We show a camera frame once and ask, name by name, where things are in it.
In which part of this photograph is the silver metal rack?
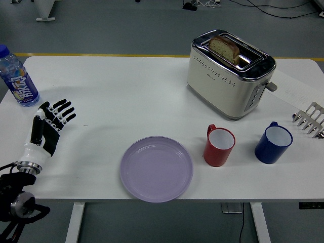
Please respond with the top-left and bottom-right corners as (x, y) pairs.
(292, 101), (324, 139)

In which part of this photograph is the black floor device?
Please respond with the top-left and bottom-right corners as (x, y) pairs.
(182, 2), (198, 12)

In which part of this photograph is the red cup white inside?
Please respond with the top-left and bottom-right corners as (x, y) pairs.
(203, 124), (236, 168)

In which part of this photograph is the white paper sheet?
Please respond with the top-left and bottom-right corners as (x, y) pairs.
(265, 67), (324, 111)

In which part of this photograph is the purple plastic plate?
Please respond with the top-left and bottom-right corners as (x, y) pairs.
(119, 136), (194, 203)

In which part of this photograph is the grey bracket under table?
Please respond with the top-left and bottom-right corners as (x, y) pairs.
(221, 202), (243, 214)

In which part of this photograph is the blue cup white inside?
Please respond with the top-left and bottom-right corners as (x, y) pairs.
(254, 121), (294, 165)

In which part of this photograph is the black floor cable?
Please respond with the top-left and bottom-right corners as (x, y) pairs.
(222, 0), (324, 20)

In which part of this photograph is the bread slice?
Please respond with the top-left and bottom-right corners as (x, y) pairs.
(208, 35), (240, 65)

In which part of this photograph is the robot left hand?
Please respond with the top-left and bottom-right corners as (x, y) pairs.
(16, 100), (77, 175)

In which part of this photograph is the cream and chrome toaster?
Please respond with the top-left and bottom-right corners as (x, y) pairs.
(186, 29), (278, 121)

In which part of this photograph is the white table leg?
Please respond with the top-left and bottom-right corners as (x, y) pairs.
(250, 202), (272, 243)
(65, 202), (86, 243)

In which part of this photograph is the white furniture foot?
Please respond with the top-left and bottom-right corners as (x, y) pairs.
(33, 0), (57, 22)

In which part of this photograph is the black cable under table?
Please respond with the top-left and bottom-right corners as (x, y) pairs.
(235, 202), (246, 243)

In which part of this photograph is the black desk control panel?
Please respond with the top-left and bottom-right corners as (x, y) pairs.
(298, 202), (324, 210)

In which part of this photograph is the blue labelled drink bottle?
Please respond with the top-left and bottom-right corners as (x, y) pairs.
(0, 44), (41, 107)

